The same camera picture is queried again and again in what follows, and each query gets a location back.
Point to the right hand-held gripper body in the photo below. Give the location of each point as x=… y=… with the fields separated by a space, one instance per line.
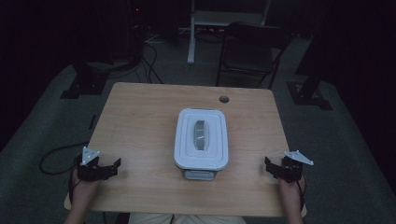
x=292 y=169

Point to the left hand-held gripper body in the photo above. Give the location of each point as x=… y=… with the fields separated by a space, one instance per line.
x=90 y=172

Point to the clear plastic storage box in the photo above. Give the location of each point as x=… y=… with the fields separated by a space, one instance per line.
x=199 y=174

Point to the person's left hand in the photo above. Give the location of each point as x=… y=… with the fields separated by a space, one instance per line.
x=82 y=193

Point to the person's right hand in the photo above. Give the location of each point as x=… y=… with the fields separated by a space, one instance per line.
x=291 y=194

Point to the black stand base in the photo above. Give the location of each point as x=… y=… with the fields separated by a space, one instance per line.
x=308 y=95
x=85 y=82

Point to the person's beige trousers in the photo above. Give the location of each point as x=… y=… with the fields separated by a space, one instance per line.
x=186 y=218

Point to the black folding chair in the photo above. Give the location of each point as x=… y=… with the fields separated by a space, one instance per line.
x=252 y=56

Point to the dark equipment rack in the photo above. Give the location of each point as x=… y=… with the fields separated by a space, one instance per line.
x=130 y=28

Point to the white metal stand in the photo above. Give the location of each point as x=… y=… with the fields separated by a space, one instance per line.
x=218 y=18

